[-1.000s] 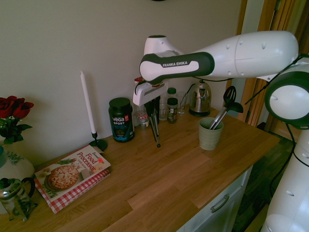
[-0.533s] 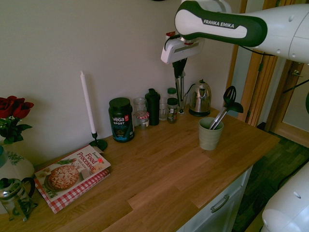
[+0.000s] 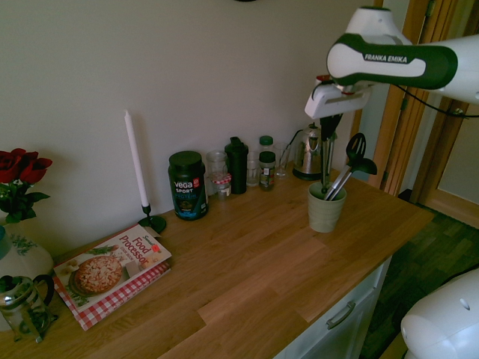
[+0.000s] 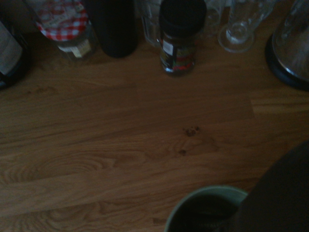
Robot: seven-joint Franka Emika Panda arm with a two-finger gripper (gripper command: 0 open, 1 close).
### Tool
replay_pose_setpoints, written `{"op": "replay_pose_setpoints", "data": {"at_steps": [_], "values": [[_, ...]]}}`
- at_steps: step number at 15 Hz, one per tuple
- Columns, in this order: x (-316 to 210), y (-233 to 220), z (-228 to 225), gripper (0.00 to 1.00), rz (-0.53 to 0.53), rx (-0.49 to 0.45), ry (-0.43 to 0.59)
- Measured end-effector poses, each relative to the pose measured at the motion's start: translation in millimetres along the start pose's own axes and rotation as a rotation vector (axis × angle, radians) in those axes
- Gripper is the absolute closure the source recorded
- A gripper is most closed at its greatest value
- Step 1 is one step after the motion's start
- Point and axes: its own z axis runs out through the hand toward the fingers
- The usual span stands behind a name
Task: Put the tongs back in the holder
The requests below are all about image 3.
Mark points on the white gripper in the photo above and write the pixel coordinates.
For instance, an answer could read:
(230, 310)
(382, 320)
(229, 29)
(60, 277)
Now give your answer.
(337, 101)

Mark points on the steel tongs with black grips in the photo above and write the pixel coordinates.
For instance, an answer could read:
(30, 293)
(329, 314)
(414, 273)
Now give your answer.
(325, 164)

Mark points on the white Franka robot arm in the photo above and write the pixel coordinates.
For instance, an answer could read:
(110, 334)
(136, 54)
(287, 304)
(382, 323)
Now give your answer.
(389, 60)

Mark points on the pale green utensil holder cup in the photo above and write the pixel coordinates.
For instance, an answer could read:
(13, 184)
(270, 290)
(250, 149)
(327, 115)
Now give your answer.
(325, 213)

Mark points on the black candle holder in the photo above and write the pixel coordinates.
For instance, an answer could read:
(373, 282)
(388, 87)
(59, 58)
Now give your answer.
(151, 220)

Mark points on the black slotted spatula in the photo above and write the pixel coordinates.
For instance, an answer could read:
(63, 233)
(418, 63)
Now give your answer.
(354, 146)

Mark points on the stainless steel electric kettle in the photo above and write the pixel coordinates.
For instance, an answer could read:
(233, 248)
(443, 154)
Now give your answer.
(308, 157)

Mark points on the black ladle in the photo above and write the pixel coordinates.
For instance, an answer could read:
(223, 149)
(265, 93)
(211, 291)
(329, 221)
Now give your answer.
(363, 166)

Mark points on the clear bottle with green cap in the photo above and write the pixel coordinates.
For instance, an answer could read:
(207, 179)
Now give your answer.
(266, 144)

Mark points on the spice jar with green lid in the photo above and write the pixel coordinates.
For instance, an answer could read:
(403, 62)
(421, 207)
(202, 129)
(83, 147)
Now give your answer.
(267, 172)

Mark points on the black shaker bottle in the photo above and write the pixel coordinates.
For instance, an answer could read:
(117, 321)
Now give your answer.
(236, 168)

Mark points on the clear glass jar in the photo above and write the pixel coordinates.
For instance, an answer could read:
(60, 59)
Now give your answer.
(216, 161)

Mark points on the small jar red checkered lid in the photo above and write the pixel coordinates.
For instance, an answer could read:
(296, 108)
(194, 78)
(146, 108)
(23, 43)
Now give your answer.
(221, 185)

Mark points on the dark Vega protein tub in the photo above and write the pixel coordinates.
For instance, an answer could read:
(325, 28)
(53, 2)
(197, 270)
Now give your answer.
(187, 185)

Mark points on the white cabinet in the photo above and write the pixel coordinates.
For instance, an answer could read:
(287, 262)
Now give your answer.
(337, 321)

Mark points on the tall white candle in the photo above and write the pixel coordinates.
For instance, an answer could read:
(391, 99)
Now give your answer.
(136, 161)

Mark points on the Food Processor cookbook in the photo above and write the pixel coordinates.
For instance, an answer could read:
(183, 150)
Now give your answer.
(112, 269)

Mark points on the red checkered book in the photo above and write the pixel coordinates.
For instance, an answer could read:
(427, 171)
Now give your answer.
(105, 308)

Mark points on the red rose bouquet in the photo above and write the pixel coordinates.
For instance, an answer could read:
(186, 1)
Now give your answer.
(18, 179)

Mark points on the white floral vase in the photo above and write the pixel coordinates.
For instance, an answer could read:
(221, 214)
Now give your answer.
(22, 254)

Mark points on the glass french press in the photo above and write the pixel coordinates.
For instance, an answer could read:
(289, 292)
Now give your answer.
(24, 306)

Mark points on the wooden door frame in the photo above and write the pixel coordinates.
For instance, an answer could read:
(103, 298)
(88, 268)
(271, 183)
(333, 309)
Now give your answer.
(411, 142)

